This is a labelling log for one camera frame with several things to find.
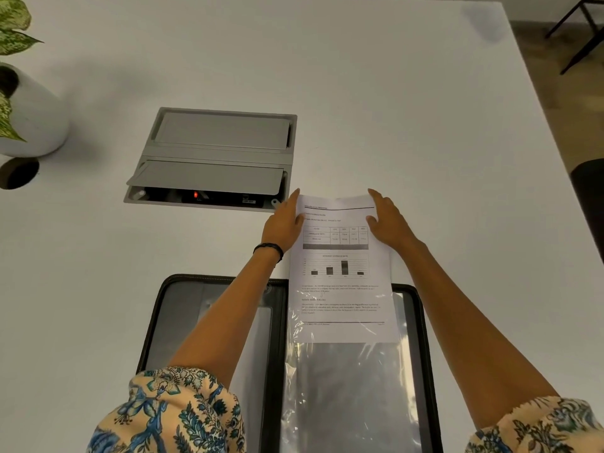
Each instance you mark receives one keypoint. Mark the person's left hand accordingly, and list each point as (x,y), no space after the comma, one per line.
(280,228)

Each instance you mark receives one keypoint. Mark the person's right hand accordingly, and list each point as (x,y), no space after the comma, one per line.
(391,226)

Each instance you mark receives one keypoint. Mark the printed paper sheet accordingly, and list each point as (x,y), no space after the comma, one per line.
(340,287)

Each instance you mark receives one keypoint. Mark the blue zippered folder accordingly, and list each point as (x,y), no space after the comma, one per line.
(349,396)

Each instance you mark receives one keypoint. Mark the person's right forearm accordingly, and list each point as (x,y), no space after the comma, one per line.
(462,334)

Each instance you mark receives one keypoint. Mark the person's left forearm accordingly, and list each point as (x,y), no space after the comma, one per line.
(226,320)

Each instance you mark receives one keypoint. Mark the black wristband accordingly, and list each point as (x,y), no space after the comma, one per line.
(269,246)

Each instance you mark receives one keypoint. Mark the black mesh-back office chair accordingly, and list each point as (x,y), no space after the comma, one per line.
(592,202)

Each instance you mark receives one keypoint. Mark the floral patterned dress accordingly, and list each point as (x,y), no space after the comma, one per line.
(174,415)

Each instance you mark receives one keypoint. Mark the white round plant pot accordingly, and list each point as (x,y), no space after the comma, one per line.
(42,122)

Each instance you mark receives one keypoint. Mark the black metal high stool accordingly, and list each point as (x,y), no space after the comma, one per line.
(587,49)

